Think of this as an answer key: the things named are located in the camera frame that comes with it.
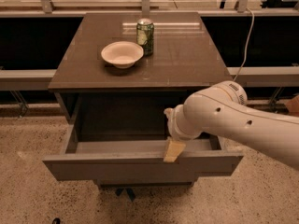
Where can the cardboard box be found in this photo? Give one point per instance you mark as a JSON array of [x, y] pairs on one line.
[[293, 106]]

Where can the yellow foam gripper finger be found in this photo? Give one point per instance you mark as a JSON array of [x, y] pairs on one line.
[[173, 149]]

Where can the grey drawer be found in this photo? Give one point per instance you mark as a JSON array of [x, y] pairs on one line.
[[101, 184], [127, 142]]

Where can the grey middle drawer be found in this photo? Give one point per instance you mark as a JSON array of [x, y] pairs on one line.
[[101, 184]]

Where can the white paper bowl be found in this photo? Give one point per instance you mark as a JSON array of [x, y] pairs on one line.
[[122, 54]]

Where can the green soda can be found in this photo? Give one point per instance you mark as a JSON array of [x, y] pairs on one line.
[[145, 35]]

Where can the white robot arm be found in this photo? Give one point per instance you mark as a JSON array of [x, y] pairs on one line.
[[222, 110]]

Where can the dark grey drawer cabinet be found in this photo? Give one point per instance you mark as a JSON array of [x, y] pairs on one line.
[[184, 60]]

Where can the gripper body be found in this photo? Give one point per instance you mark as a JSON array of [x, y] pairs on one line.
[[173, 124]]

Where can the grey top drawer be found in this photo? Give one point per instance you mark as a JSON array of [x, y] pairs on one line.
[[127, 142]]

